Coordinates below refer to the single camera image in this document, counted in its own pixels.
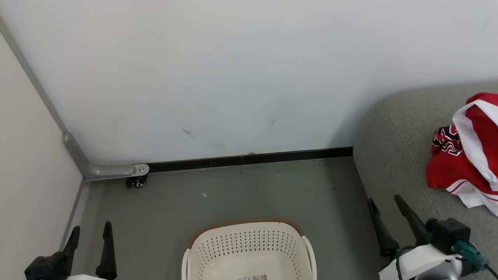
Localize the teal right camera cable connector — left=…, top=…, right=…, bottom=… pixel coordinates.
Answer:
left=452, top=240, right=489, bottom=270

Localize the small black caster wheel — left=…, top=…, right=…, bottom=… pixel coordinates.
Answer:
left=125, top=175, right=148, bottom=189

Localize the red and white striped garment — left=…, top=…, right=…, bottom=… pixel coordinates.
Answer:
left=452, top=92, right=498, bottom=195

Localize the black baseboard strip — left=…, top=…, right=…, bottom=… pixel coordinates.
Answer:
left=148, top=147, right=354, bottom=173

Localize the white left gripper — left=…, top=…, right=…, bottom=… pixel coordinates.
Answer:
left=61, top=221, right=117, bottom=280

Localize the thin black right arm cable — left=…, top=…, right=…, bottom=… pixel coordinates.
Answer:
left=395, top=245, right=417, bottom=280

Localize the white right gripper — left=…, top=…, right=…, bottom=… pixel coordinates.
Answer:
left=367, top=194, right=464, bottom=280

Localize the cream perforated plastic laundry basket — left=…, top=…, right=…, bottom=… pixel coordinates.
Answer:
left=181, top=218, right=317, bottom=280

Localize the grey metal partition frame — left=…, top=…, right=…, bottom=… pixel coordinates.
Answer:
left=0, top=17, right=150, bottom=181

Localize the red jersey with black lettering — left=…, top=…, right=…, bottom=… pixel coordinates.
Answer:
left=426, top=124, right=498, bottom=217

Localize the grey fabric sofa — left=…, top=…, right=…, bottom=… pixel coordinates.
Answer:
left=352, top=82, right=498, bottom=280

